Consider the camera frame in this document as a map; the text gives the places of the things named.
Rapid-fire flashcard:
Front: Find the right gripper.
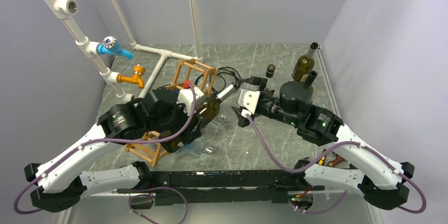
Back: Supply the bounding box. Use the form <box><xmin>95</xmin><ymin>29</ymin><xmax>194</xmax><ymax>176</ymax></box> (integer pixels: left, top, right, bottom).
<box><xmin>231</xmin><ymin>76</ymin><xmax>300</xmax><ymax>126</ymax></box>

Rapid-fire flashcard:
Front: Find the dark wine bottle front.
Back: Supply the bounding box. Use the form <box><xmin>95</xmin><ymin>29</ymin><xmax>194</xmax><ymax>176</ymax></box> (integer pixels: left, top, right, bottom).
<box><xmin>161</xmin><ymin>83</ymin><xmax>237</xmax><ymax>153</ymax></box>

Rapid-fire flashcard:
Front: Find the dark wine bottle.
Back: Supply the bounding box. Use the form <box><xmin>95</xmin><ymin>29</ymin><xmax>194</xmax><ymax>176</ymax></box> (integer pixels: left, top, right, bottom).
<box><xmin>161</xmin><ymin>83</ymin><xmax>237</xmax><ymax>153</ymax></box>
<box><xmin>303</xmin><ymin>70</ymin><xmax>318</xmax><ymax>89</ymax></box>

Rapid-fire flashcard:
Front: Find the tall blue square bottle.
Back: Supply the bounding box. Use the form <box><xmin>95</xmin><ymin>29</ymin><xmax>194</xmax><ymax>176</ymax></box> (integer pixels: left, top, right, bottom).
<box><xmin>213</xmin><ymin>114</ymin><xmax>227</xmax><ymax>124</ymax></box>

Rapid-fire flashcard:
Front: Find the clear liquor bottle black cap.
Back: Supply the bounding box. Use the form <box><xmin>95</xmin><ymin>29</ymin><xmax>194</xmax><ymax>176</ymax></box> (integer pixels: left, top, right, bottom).
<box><xmin>265</xmin><ymin>64</ymin><xmax>276</xmax><ymax>78</ymax></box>

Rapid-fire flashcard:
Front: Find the wooden wine rack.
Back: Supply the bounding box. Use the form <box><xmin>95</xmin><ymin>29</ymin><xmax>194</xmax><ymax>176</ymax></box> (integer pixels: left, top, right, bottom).
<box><xmin>124</xmin><ymin>59</ymin><xmax>218</xmax><ymax>167</ymax></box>

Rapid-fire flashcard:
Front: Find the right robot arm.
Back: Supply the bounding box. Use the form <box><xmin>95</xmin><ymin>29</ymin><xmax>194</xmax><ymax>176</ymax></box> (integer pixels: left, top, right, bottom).
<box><xmin>234</xmin><ymin>78</ymin><xmax>415</xmax><ymax>210</ymax></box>

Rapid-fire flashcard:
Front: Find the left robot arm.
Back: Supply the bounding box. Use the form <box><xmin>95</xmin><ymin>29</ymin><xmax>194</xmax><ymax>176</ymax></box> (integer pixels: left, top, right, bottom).
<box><xmin>24</xmin><ymin>85</ymin><xmax>204</xmax><ymax>212</ymax></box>

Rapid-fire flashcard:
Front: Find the green wine bottle rear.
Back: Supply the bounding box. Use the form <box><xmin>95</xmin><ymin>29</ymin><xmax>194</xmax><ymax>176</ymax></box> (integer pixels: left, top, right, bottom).
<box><xmin>292</xmin><ymin>42</ymin><xmax>319</xmax><ymax>82</ymax></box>

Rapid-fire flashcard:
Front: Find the dark wine bottle right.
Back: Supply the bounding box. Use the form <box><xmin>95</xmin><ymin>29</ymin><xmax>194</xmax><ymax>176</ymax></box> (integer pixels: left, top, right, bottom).
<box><xmin>303</xmin><ymin>70</ymin><xmax>318</xmax><ymax>89</ymax></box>

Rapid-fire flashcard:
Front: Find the orange plastic faucet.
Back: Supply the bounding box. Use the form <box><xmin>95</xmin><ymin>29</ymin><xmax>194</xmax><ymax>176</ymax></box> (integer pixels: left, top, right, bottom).
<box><xmin>116</xmin><ymin>64</ymin><xmax>146</xmax><ymax>89</ymax></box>

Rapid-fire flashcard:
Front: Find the yellow black screwdriver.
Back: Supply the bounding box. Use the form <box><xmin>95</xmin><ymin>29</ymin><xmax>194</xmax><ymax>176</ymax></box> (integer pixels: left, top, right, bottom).
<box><xmin>317</xmin><ymin>156</ymin><xmax>326</xmax><ymax>166</ymax></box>

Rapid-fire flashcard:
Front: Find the brown faucet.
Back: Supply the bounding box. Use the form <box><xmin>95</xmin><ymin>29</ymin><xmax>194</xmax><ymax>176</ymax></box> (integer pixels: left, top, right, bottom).
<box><xmin>327</xmin><ymin>155</ymin><xmax>345</xmax><ymax>167</ymax></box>

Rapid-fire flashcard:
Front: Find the blue plastic faucet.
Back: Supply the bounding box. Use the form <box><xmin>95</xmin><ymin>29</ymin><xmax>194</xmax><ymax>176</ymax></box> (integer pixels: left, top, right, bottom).
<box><xmin>97</xmin><ymin>36</ymin><xmax>134</xmax><ymax>60</ymax></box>

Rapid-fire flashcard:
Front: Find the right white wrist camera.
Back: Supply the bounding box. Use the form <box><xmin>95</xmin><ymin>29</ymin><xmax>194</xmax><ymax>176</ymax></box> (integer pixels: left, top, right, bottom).
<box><xmin>237</xmin><ymin>89</ymin><xmax>260</xmax><ymax>118</ymax></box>

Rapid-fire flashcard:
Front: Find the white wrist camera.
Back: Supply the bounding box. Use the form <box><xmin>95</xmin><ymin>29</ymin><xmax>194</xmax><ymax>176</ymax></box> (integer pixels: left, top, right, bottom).
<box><xmin>177</xmin><ymin>81</ymin><xmax>206</xmax><ymax>115</ymax></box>
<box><xmin>237</xmin><ymin>89</ymin><xmax>260</xmax><ymax>118</ymax></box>

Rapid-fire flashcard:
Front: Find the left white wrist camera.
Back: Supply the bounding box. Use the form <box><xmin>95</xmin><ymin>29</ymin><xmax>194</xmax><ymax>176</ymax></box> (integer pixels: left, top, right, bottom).
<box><xmin>177</xmin><ymin>81</ymin><xmax>206</xmax><ymax>115</ymax></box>

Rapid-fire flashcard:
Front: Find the black coiled cable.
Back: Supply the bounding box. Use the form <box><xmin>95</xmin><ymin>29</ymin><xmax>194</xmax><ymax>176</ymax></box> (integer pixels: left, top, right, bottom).
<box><xmin>194</xmin><ymin>67</ymin><xmax>244</xmax><ymax>98</ymax></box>

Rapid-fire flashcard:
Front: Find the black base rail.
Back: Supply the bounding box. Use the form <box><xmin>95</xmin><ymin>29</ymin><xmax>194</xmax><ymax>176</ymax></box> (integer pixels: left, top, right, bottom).
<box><xmin>117</xmin><ymin>168</ymin><xmax>326</xmax><ymax>206</ymax></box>

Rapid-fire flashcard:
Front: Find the white PVC pipe frame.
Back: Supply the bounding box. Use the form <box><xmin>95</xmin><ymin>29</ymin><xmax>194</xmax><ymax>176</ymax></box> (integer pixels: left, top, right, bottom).
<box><xmin>44</xmin><ymin>0</ymin><xmax>203</xmax><ymax>102</ymax></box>

